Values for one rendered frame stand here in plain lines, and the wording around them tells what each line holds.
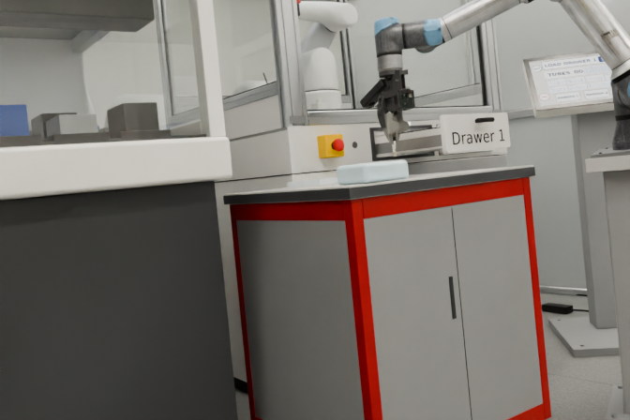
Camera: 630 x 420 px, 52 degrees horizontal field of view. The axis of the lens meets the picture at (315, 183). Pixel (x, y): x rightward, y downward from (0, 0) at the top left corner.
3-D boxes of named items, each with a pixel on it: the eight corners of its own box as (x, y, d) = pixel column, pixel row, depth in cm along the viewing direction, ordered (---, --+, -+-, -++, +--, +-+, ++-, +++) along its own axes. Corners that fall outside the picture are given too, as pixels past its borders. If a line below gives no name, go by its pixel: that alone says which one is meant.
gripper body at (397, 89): (398, 110, 185) (394, 67, 185) (377, 113, 191) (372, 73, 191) (416, 110, 190) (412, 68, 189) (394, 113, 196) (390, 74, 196)
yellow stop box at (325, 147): (346, 156, 205) (344, 133, 205) (327, 157, 201) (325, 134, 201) (337, 157, 209) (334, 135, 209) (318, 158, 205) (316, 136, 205)
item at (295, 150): (507, 153, 257) (503, 116, 257) (292, 173, 199) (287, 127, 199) (358, 169, 335) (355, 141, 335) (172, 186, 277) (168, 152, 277)
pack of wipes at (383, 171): (381, 180, 158) (379, 162, 158) (411, 178, 151) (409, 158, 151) (336, 186, 148) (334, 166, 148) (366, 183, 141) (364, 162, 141)
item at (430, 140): (502, 142, 207) (501, 124, 207) (445, 147, 192) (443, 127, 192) (414, 153, 240) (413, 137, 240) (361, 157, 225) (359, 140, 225)
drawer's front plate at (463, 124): (510, 146, 206) (507, 112, 206) (446, 152, 190) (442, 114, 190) (506, 147, 208) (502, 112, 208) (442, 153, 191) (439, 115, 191)
